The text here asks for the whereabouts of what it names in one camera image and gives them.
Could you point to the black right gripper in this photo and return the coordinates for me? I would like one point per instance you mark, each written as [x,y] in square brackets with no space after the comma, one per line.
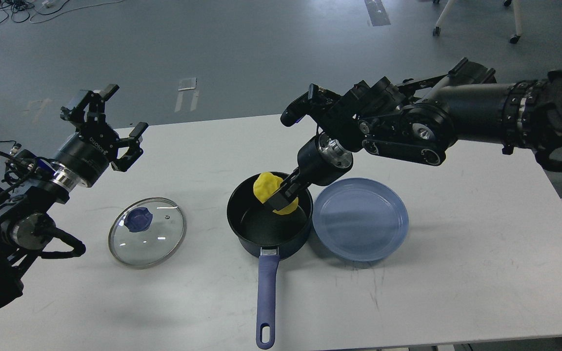
[321,161]

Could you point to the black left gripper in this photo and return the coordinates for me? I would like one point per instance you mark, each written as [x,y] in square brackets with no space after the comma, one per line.
[89,151]

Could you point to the yellow potato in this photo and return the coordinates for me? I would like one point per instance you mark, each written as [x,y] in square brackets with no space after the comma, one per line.
[265,186]

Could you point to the glass pot lid blue knob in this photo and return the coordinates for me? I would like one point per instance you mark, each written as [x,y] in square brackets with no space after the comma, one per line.
[147,232]

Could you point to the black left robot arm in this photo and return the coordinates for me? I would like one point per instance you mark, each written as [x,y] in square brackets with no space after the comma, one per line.
[30,185]

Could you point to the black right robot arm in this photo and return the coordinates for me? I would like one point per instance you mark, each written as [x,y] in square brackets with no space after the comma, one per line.
[418,120]

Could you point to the dark blue saucepan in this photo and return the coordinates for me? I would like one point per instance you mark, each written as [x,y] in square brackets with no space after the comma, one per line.
[270,238]

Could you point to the blue plate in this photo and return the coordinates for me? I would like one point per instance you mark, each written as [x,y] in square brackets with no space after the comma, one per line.
[360,219]

